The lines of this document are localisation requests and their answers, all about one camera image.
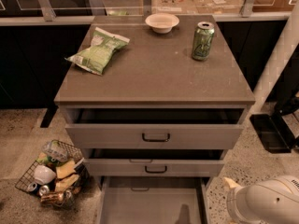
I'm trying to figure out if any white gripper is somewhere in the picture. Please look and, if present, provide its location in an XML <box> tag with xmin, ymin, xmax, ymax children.
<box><xmin>222</xmin><ymin>177</ymin><xmax>245</xmax><ymax>224</ymax></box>

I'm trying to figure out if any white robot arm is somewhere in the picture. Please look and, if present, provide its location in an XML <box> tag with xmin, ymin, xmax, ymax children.
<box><xmin>223</xmin><ymin>175</ymin><xmax>299</xmax><ymax>224</ymax></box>

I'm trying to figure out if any grey drawer cabinet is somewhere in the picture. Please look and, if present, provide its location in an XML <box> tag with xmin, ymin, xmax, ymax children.
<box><xmin>53</xmin><ymin>14</ymin><xmax>256</xmax><ymax>224</ymax></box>

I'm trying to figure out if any grey middle drawer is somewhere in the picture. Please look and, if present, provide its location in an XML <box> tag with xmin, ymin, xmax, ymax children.
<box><xmin>85</xmin><ymin>149</ymin><xmax>224</xmax><ymax>177</ymax></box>

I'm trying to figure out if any grey top drawer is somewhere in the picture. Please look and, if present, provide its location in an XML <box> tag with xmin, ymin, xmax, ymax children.
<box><xmin>66</xmin><ymin>108</ymin><xmax>243</xmax><ymax>149</ymax></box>

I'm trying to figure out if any black tray on floor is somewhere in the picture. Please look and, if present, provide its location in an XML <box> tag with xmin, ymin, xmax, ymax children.
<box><xmin>249</xmin><ymin>112</ymin><xmax>298</xmax><ymax>153</ymax></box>

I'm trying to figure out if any green soda can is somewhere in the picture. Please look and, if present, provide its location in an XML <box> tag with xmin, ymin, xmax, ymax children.
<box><xmin>192</xmin><ymin>21</ymin><xmax>215</xmax><ymax>61</ymax></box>

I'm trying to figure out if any yellow sponge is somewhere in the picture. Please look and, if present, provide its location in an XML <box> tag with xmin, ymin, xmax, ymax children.
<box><xmin>56</xmin><ymin>160</ymin><xmax>75</xmax><ymax>179</ymax></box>

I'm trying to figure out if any clear plastic bottle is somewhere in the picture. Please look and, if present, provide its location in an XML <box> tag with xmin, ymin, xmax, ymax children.
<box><xmin>42</xmin><ymin>140</ymin><xmax>68</xmax><ymax>162</ymax></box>

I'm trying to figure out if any white bowl on cabinet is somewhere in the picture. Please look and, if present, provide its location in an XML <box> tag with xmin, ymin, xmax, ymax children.
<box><xmin>145</xmin><ymin>13</ymin><xmax>179</xmax><ymax>34</ymax></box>

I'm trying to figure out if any silver can in basket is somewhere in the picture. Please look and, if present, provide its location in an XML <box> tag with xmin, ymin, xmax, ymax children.
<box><xmin>38</xmin><ymin>185</ymin><xmax>50</xmax><ymax>196</ymax></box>

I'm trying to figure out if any white bowl in basket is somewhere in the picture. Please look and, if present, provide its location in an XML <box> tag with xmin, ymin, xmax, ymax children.
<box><xmin>34</xmin><ymin>165</ymin><xmax>56</xmax><ymax>185</ymax></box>

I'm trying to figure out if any blue can in basket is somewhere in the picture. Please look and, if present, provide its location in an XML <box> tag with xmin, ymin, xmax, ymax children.
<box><xmin>27</xmin><ymin>182</ymin><xmax>38</xmax><ymax>193</ymax></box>

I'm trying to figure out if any green chip bag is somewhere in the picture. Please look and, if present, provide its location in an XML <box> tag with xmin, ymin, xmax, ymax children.
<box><xmin>67</xmin><ymin>27</ymin><xmax>130</xmax><ymax>76</ymax></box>

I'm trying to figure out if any white post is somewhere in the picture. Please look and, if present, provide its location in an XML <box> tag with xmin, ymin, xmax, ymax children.
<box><xmin>249</xmin><ymin>3</ymin><xmax>299</xmax><ymax>114</ymax></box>

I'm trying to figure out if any black wire basket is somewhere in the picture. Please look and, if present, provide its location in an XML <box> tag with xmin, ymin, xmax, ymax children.
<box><xmin>15</xmin><ymin>140</ymin><xmax>89</xmax><ymax>209</ymax></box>

